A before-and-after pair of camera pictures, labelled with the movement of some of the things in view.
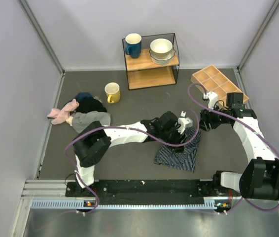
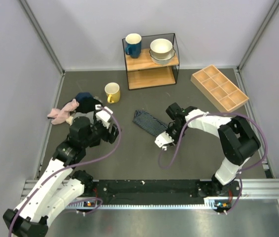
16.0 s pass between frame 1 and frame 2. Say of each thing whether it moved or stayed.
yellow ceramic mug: stayed
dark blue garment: stayed
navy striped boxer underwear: moved
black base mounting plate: stayed
